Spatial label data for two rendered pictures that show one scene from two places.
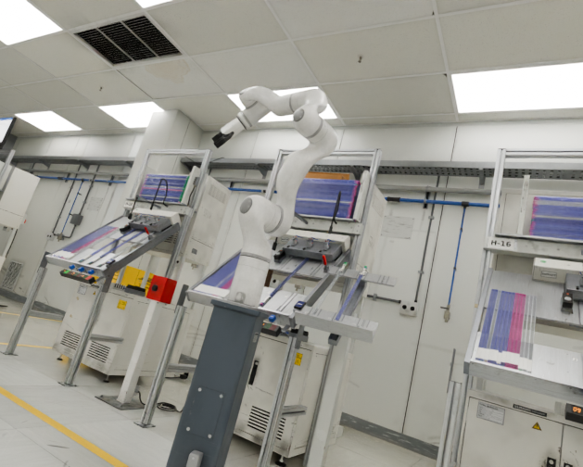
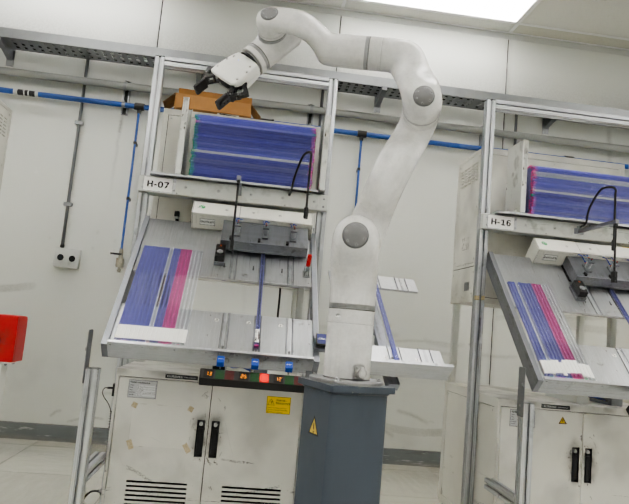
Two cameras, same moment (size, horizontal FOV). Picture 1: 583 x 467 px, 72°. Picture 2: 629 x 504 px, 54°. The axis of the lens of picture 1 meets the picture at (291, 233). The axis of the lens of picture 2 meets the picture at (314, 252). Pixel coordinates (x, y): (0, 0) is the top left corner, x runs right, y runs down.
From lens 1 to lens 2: 1.23 m
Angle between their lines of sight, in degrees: 37
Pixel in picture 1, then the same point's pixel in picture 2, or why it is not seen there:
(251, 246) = (361, 294)
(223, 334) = (354, 431)
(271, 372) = (244, 433)
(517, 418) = (546, 417)
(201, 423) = not seen: outside the picture
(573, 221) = (569, 197)
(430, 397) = not seen: hidden behind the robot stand
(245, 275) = (360, 339)
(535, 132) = (434, 41)
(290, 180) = (399, 189)
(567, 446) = (587, 432)
